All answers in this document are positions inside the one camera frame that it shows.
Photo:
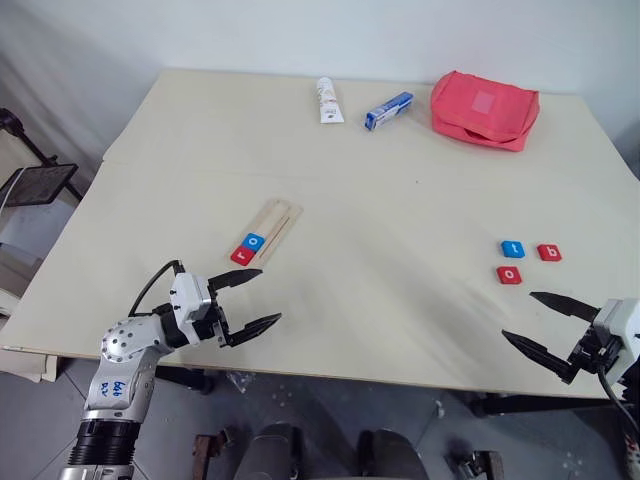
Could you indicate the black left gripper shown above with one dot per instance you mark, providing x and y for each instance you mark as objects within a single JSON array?
[{"x": 209, "y": 326}]

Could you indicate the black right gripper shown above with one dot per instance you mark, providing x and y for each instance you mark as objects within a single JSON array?
[{"x": 596, "y": 351}]

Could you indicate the red letter tile o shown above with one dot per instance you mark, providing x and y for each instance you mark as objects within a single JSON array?
[{"x": 510, "y": 274}]

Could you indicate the red letter tile b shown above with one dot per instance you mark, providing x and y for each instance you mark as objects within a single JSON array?
[{"x": 550, "y": 252}]

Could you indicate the blue letter tile t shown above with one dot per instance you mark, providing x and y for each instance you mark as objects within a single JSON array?
[{"x": 513, "y": 248}]

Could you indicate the wooden letter tile rack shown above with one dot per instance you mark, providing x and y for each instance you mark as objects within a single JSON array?
[{"x": 281, "y": 219}]

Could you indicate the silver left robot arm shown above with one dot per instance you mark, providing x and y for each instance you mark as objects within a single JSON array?
[{"x": 120, "y": 345}]

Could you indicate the crumpled clear plastic wrap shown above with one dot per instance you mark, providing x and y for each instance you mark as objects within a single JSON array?
[{"x": 241, "y": 382}]

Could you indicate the rusty brown caster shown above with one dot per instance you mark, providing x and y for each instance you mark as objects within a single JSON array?
[
  {"x": 212, "y": 442},
  {"x": 480, "y": 465}
]

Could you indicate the dark rounded shape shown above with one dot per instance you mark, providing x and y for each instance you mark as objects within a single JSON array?
[{"x": 272, "y": 450}]

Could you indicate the white squeeze tube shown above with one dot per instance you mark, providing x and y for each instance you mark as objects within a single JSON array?
[{"x": 329, "y": 102}]

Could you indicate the beige board stack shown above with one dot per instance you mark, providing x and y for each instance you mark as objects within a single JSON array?
[{"x": 27, "y": 362}]

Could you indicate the pink fabric pouch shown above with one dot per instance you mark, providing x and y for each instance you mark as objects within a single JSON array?
[{"x": 480, "y": 110}]

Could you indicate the black tablet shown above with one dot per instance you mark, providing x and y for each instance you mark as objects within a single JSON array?
[{"x": 40, "y": 184}]

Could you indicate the blue and white carton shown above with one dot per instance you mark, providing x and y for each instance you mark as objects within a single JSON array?
[{"x": 387, "y": 111}]

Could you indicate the black tablet stand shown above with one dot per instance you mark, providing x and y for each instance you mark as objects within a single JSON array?
[{"x": 26, "y": 138}]

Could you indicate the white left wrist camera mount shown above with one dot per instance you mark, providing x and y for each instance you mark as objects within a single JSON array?
[{"x": 187, "y": 297}]

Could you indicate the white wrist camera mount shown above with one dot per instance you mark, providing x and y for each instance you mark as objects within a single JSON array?
[
  {"x": 187, "y": 297},
  {"x": 621, "y": 319}
]

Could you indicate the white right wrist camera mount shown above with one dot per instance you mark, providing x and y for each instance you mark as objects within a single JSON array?
[{"x": 621, "y": 319}]

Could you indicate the black table frame bar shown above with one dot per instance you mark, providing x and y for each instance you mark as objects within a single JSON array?
[
  {"x": 525, "y": 404},
  {"x": 192, "y": 380}
]

